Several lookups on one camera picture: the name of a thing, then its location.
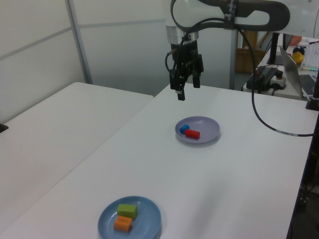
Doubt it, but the white box with black knob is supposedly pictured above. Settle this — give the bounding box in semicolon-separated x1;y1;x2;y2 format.
270;70;287;90

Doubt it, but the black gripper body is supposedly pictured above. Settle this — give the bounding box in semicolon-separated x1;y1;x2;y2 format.
170;41;200;78

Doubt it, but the grey partition post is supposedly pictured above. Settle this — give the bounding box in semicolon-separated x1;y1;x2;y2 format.
65;0;93;85
229;29;237;90

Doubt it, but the blue plate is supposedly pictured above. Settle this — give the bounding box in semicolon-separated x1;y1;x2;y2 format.
97;196;162;239

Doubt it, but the black velcro strap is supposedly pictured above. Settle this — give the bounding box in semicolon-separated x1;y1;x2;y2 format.
223;0;237;30

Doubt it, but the yellow ball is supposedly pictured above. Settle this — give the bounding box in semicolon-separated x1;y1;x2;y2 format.
292;52;305;66

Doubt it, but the black monitor stand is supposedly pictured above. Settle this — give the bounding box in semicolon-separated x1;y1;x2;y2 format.
267;32;284;65

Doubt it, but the orange rectangular block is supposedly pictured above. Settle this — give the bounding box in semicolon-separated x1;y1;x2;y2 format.
114;215;134;233

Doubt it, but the red cylinder block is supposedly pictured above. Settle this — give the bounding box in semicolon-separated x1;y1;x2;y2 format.
184;129;201;140

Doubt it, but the green rectangular block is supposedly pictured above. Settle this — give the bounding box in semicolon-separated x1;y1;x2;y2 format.
117;203;139;220

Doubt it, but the black metal stand frame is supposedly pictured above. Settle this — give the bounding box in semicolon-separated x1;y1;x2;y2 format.
286;119;319;239

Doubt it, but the silver laptop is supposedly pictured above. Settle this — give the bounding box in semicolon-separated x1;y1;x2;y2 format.
279;45;319;99

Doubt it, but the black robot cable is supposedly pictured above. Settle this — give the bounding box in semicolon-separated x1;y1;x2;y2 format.
164;17;315;137

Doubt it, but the black electronics box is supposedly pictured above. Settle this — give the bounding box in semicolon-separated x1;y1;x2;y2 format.
249;66;284;90

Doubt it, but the purple plate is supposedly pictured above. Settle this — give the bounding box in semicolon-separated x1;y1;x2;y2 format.
174;116;221;145

